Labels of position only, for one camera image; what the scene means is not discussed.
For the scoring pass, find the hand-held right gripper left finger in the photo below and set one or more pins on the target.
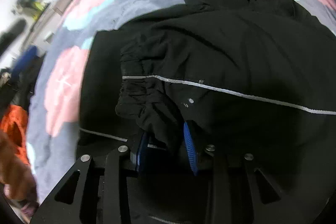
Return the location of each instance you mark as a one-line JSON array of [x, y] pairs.
[[142, 153]]

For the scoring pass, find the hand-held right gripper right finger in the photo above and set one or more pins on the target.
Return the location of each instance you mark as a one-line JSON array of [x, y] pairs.
[[189, 146]]

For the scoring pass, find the black jacket with reflective stripe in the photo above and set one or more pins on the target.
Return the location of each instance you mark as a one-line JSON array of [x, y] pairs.
[[223, 61]]

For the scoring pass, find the dark clothes pile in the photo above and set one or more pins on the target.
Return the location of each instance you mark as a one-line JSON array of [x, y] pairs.
[[15, 92]]

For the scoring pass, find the floral pink and grey blanket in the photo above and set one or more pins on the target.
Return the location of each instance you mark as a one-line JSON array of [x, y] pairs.
[[65, 98]]

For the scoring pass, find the brown fuzzy cloth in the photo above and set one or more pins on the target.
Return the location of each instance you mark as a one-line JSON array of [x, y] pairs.
[[15, 176]]

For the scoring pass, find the orange cloth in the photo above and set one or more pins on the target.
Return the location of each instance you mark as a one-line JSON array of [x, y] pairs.
[[14, 124]]

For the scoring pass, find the blue cloth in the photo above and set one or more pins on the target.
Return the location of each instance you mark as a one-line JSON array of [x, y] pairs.
[[25, 61]]

